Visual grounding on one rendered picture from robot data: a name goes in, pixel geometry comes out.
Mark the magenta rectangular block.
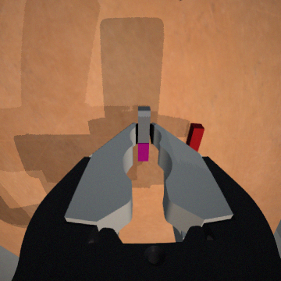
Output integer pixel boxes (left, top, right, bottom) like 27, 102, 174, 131
138, 143, 149, 162

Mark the red rod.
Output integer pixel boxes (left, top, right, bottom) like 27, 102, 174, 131
186, 123, 205, 151

